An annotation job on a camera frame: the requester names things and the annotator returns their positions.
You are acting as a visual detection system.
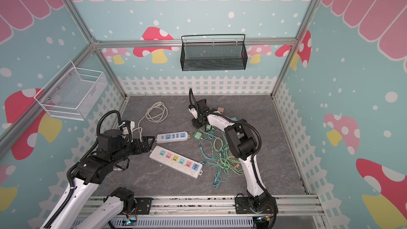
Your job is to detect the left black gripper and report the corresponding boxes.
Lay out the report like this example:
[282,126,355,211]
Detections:
[111,136,155,165]

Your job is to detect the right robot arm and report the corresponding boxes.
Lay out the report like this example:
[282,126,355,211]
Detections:
[189,93,278,216]

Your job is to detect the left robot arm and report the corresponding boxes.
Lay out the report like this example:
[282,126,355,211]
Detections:
[41,110,155,229]

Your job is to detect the small white blue power strip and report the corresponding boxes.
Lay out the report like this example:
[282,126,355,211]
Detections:
[156,131,190,144]

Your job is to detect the large white multicolour power strip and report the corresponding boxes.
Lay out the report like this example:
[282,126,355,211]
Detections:
[149,145,202,179]

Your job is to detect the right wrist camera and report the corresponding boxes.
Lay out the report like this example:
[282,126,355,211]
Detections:
[189,107,198,119]

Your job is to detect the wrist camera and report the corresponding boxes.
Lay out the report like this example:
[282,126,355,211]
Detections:
[119,120,136,135]
[189,107,198,119]

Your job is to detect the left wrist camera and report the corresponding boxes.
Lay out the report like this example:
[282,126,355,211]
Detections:
[119,120,136,135]

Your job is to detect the coiled white power cord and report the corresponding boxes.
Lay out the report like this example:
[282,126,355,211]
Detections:
[145,101,168,124]

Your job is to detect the tangled green charging cables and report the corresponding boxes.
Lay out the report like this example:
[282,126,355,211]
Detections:
[198,127,245,189]

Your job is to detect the black mesh wall basket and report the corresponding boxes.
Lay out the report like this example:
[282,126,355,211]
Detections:
[180,34,248,71]

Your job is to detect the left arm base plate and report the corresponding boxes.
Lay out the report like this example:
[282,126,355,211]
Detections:
[126,197,153,215]

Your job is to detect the white mesh wall basket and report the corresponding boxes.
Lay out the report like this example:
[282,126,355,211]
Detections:
[34,61,108,121]

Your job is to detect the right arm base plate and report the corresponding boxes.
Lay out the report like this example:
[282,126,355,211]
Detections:
[234,195,279,215]

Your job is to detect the aluminium front rail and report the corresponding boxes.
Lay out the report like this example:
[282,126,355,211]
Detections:
[72,195,328,226]

